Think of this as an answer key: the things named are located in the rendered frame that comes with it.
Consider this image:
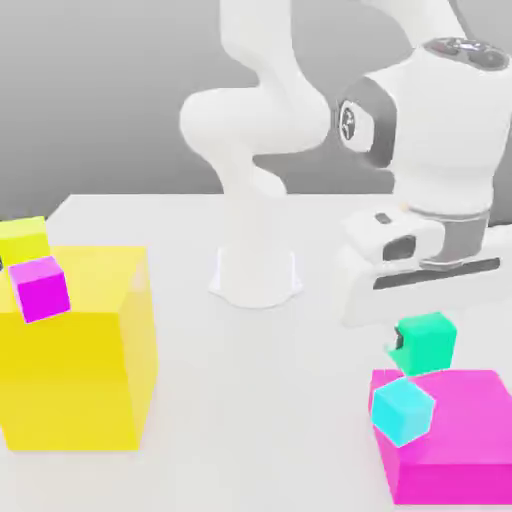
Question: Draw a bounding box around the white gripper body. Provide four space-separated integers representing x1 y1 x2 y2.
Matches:
340 255 507 328

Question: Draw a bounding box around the small green cube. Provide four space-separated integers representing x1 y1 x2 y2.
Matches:
385 311 458 378

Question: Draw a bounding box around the small cyan cube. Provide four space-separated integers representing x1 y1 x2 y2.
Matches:
370 376 437 449

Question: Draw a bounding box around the small magenta cube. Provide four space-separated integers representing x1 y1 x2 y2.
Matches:
7 255 72 325

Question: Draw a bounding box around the small lime cube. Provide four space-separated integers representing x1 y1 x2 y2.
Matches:
0 215 52 268

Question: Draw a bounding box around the large magenta box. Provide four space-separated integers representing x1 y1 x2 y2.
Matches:
367 368 512 508

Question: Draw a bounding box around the large yellow box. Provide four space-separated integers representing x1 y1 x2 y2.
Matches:
0 245 160 454

